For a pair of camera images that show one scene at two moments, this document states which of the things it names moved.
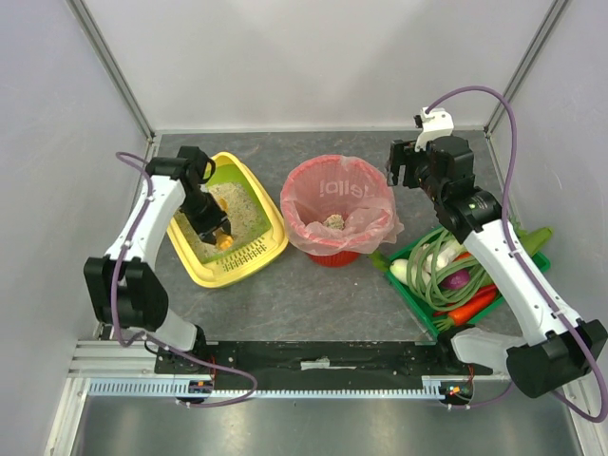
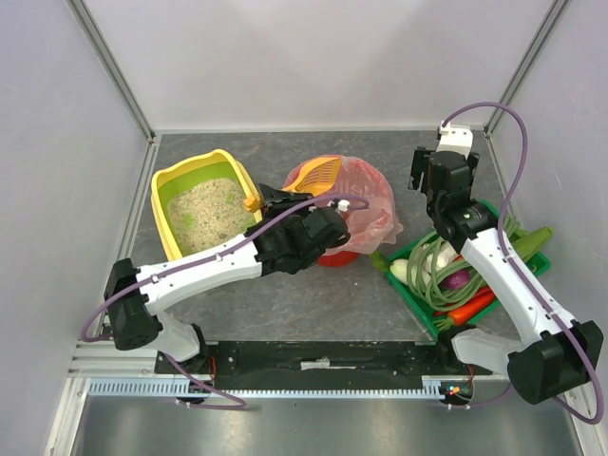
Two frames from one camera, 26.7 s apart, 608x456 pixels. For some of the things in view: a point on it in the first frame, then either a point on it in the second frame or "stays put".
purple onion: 457,279 stays put
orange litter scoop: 223,240 to 318,179
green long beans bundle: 440,268 stays put
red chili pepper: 482,293 stays put
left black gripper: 214,228 to 274,200
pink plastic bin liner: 315,187 stays put
